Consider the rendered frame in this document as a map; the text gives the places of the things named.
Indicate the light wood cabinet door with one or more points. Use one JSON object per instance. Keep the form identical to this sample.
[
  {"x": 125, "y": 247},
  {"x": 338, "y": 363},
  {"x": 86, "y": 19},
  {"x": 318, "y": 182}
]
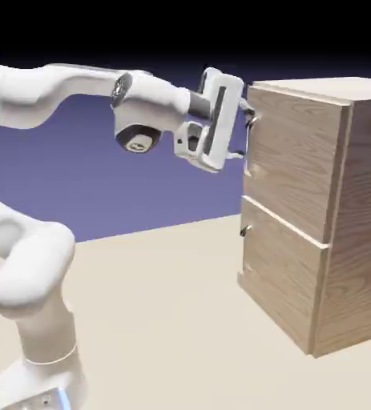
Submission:
[
  {"x": 281, "y": 275},
  {"x": 287, "y": 166}
]

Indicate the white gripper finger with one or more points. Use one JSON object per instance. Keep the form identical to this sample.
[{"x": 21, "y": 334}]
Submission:
[
  {"x": 246, "y": 107},
  {"x": 235, "y": 155}
]

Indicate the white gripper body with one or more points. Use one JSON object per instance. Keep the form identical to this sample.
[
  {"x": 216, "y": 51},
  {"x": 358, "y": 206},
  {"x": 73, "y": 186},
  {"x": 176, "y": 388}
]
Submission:
[{"x": 226, "y": 105}]

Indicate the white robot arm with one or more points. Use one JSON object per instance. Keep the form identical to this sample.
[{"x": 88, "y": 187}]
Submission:
[{"x": 34, "y": 96}]

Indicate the light wood cabinet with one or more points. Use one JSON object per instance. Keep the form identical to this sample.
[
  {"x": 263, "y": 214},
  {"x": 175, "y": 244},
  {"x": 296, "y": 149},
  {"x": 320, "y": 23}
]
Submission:
[{"x": 332, "y": 208}]

